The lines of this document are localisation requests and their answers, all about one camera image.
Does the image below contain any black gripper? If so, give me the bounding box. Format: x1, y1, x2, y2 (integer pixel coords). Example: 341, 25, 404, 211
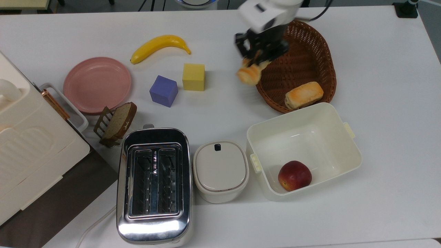
235, 26, 290, 68

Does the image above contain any golden bread roll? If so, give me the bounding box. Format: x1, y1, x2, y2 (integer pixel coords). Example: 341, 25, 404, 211
237, 58, 272, 86
285, 81, 325, 111

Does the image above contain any brown bread slice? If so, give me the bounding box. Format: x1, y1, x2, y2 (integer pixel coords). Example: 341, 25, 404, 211
102, 102, 138, 140

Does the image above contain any brown wicker basket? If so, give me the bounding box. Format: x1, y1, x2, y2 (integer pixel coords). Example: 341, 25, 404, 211
255, 20, 337, 114

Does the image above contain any yellow cube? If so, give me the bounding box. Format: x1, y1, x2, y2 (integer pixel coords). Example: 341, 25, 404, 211
182, 63, 206, 92

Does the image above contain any white plastic box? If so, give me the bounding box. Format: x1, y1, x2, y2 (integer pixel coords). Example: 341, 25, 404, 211
246, 102, 363, 202

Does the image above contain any purple cube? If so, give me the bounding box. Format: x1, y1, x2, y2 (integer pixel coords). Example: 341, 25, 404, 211
149, 75, 179, 108

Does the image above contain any yellow banana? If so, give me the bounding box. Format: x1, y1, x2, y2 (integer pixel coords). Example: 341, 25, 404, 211
130, 34, 192, 65

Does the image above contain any small white lidded bin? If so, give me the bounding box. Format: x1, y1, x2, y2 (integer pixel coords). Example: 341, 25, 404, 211
193, 140, 250, 204

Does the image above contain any red apple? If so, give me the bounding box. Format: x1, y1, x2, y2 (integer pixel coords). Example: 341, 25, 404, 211
278, 160, 313, 192

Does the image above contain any pink plate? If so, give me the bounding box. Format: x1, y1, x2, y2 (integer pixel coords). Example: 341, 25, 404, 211
63, 57, 132, 115

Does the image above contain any cream chrome toaster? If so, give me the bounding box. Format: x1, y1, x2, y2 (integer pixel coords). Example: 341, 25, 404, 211
116, 124, 194, 247

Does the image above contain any cream toy cabinet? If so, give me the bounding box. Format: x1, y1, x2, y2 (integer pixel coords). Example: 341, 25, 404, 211
0, 52, 91, 226

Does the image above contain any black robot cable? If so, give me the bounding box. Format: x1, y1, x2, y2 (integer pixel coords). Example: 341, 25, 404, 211
302, 0, 334, 22

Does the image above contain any translucent grey plastic frame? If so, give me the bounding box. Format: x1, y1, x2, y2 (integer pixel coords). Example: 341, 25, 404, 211
39, 82, 89, 133

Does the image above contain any copper cabinet handle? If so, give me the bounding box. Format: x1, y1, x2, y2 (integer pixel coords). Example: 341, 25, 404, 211
41, 89, 71, 121

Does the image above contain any white toaster cord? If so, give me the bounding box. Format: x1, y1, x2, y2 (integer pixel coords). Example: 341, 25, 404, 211
75, 205, 118, 248

